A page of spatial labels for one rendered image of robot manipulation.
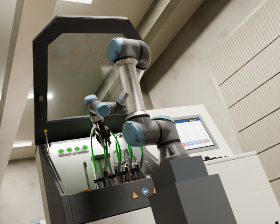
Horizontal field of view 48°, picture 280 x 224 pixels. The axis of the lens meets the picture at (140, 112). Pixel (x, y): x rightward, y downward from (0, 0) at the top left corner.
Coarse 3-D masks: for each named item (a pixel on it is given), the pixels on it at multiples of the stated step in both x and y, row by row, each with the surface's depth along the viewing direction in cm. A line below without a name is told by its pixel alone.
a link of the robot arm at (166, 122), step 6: (156, 120) 146; (162, 120) 146; (168, 120) 147; (162, 126) 143; (168, 126) 145; (174, 126) 147; (162, 132) 142; (168, 132) 144; (174, 132) 145; (162, 138) 143; (168, 138) 143; (174, 138) 143; (156, 144) 145
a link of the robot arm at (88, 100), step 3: (87, 96) 184; (90, 96) 182; (93, 96) 181; (84, 99) 182; (87, 99) 180; (90, 99) 180; (93, 99) 180; (96, 99) 183; (87, 102) 180; (90, 102) 180; (87, 105) 182; (90, 105) 188; (87, 108) 184; (90, 111) 183; (90, 114) 184; (93, 114) 183; (96, 114) 184
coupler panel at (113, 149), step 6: (120, 144) 250; (114, 150) 244; (126, 150) 250; (114, 156) 244; (126, 156) 248; (114, 162) 242; (126, 162) 245; (126, 174) 238; (132, 174) 240; (120, 180) 237
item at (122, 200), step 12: (144, 180) 186; (84, 192) 170; (96, 192) 172; (108, 192) 175; (120, 192) 177; (72, 204) 165; (84, 204) 167; (96, 204) 170; (108, 204) 172; (120, 204) 174; (132, 204) 176; (144, 204) 179; (72, 216) 163; (84, 216) 165; (96, 216) 167; (108, 216) 169
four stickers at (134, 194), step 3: (144, 189) 183; (147, 189) 184; (153, 189) 185; (132, 192) 180; (135, 192) 180; (144, 192) 182; (147, 192) 183; (153, 192) 184; (132, 195) 179; (135, 195) 179; (132, 198) 178
